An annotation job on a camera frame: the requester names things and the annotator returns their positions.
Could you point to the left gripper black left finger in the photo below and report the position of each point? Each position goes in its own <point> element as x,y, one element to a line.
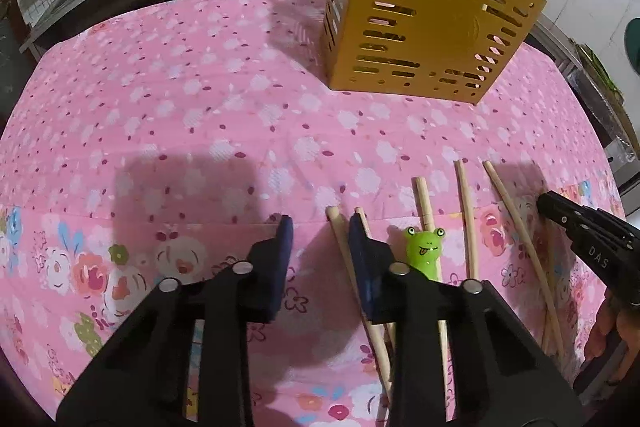
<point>139,377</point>

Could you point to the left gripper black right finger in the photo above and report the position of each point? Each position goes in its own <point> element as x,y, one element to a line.
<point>497,373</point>

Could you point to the person's right hand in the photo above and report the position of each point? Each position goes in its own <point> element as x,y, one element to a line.
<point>625,323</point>

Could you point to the wooden chopstick behind frog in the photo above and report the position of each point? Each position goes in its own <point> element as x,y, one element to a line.
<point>424,207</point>

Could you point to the pink floral tablecloth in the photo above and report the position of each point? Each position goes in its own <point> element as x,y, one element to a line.
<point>167,141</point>

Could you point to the yellow perforated utensil holder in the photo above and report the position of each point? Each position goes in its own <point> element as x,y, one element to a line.
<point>449,49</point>

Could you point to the green frog handle utensil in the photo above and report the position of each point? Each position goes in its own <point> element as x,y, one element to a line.
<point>423,250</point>

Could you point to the green round wall object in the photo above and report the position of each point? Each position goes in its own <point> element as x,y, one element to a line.
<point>632,43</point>

